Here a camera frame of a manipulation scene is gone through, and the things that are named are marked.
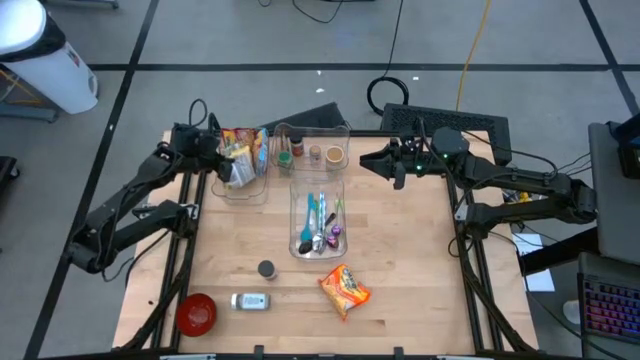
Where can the grey-legged wooden desk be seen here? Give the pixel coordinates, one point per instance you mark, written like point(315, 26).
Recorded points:
point(30, 112)

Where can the black device on desk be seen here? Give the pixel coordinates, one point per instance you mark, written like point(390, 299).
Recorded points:
point(631, 150)

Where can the black aluminium rig frame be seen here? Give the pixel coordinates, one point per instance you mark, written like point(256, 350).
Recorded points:
point(365, 134)

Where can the small cork lid jar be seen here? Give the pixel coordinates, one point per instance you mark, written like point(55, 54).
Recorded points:
point(315, 152)

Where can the grey standing desk base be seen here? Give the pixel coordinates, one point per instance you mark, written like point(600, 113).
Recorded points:
point(85, 3)

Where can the orange ramen noodle pack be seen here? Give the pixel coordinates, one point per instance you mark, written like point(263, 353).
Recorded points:
point(345, 290)

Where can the clear plastic bin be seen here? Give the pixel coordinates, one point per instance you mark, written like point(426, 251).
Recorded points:
point(300, 210)
point(240, 192)
point(320, 135)

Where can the backlit keyboard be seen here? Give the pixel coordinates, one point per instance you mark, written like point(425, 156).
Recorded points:
point(612, 310)

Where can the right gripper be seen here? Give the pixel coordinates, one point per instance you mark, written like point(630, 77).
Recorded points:
point(440, 147)

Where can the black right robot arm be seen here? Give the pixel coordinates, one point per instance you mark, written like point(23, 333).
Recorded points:
point(530, 187)

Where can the white mouse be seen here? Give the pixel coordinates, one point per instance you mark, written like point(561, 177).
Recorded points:
point(571, 311)

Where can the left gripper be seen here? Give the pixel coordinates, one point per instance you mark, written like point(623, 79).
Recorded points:
point(197, 142)

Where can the purple iridescent spoon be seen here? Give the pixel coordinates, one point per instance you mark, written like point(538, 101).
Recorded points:
point(336, 230)

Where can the teal plastic spoon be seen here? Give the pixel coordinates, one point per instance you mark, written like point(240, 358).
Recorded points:
point(306, 232)

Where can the Maruchan roast beef ramen pack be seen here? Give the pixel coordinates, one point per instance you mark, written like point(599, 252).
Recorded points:
point(239, 136)

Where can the green lid herb jar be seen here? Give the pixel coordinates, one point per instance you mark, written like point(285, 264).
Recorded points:
point(285, 160)

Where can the white trash bin black bag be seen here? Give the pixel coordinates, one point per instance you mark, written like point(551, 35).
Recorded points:
point(50, 75)

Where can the white paper sheet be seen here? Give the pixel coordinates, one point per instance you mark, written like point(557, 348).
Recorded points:
point(542, 282)

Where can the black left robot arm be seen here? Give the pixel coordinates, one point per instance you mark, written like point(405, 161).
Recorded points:
point(130, 200)

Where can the white labelled spice jar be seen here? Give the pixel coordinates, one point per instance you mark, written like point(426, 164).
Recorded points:
point(250, 301)

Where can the yellow connector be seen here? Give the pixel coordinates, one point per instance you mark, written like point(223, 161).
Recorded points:
point(523, 197)

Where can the brown food pouch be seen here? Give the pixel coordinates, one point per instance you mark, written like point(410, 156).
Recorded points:
point(283, 140)

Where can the yellow ramen noodle pack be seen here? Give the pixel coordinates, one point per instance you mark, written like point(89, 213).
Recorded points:
point(243, 167)

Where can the red bowl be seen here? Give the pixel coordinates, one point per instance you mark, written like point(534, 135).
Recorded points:
point(196, 314)

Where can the dark spice jar grey lid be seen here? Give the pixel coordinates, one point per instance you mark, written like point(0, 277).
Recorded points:
point(266, 270)

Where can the black angled panel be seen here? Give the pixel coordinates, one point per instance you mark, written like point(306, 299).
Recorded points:
point(315, 117)

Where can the tan lid white canister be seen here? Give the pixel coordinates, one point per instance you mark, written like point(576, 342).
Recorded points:
point(334, 156)

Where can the black desk beam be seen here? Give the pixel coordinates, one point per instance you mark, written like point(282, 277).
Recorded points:
point(555, 252)

